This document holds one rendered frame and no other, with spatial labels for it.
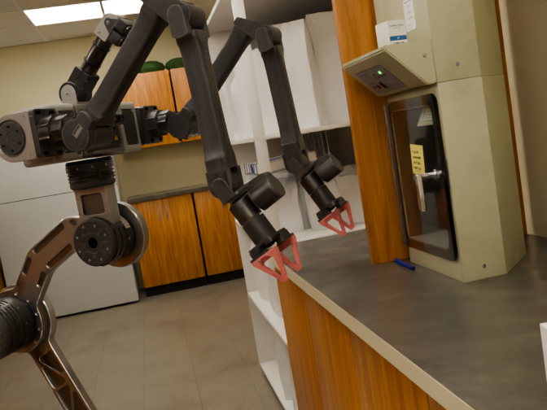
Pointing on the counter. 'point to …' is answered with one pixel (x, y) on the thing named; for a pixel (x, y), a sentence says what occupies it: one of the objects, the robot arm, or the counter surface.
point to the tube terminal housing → (470, 133)
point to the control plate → (380, 79)
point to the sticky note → (417, 159)
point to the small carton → (391, 32)
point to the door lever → (422, 188)
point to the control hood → (399, 64)
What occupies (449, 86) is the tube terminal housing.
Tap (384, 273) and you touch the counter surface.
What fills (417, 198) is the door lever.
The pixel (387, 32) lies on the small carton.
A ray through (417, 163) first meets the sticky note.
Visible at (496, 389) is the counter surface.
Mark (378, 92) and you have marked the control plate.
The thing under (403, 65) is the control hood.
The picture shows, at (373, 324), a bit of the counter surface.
